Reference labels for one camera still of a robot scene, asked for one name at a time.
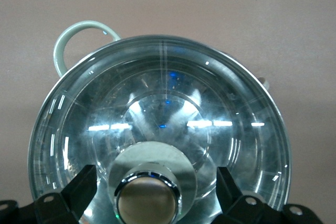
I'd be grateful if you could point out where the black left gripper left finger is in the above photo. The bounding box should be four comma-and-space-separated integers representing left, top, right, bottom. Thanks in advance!
0, 164, 99, 224

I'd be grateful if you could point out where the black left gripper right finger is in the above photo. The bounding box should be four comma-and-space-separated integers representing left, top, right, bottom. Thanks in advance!
216, 166, 320, 224

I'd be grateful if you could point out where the glass pot lid with knob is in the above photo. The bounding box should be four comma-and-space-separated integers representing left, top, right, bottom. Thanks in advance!
27, 34, 292, 224

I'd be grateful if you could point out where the steel pot with grey handles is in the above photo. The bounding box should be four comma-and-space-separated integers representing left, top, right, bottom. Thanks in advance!
27, 20, 292, 224

